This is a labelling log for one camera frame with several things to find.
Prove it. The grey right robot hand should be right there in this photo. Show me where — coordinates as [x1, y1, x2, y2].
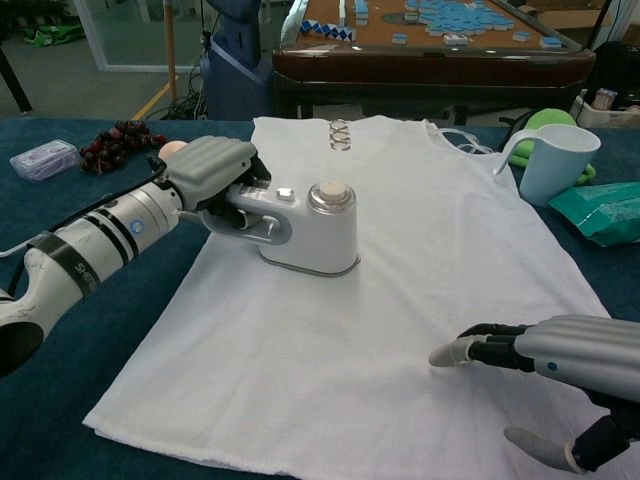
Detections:
[428, 313, 640, 474]

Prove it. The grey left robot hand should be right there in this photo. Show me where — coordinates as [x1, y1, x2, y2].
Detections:
[149, 135, 274, 234]

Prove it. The white handheld garment steamer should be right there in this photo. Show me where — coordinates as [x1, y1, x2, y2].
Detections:
[227, 178, 362, 277]

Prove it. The white sleeveless shirt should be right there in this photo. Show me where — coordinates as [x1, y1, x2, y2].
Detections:
[81, 114, 640, 480]

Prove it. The blue chair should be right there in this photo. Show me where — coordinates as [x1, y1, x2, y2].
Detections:
[198, 0, 275, 121]

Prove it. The dark red grape bunch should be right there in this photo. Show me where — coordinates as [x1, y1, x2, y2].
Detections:
[79, 119, 168, 176]

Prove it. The wooden pole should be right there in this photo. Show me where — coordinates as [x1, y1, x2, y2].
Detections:
[164, 0, 180, 104]

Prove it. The white framed glass panel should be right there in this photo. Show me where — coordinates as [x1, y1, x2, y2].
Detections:
[74, 0, 204, 71]

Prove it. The teal wet wipes pack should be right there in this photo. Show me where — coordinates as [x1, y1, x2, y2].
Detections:
[547, 181, 640, 248]

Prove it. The clear plastic packet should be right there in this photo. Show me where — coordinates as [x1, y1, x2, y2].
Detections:
[9, 139, 81, 180]

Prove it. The blue white snake puzzle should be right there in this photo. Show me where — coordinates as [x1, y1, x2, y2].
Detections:
[298, 18, 357, 42]

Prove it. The white plastic mug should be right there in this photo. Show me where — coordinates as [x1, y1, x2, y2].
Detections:
[492, 124, 601, 207]

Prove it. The green bag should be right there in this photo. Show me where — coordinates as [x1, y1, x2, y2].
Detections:
[22, 22, 84, 49]

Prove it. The black table leg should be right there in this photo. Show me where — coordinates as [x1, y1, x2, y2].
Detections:
[0, 47, 34, 114]

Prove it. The green cloth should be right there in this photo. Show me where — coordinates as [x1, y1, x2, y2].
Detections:
[504, 108, 597, 186]

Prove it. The white storage crate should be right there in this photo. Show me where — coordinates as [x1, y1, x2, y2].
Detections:
[569, 88, 640, 132]

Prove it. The brown mahjong table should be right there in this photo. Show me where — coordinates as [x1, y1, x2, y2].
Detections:
[272, 0, 597, 126]

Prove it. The dark teal table cover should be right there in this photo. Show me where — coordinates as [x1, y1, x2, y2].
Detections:
[0, 117, 640, 480]

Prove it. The blue mahjong tile pile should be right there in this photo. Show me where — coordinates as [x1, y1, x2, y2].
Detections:
[399, 0, 506, 39]

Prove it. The black backpack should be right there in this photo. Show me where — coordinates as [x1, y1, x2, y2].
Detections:
[594, 42, 640, 96]

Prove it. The black floor cable bundle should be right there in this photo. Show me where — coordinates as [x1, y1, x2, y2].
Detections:
[167, 64, 209, 121]

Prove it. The white power cable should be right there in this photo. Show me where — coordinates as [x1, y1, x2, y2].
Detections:
[0, 238, 41, 259]

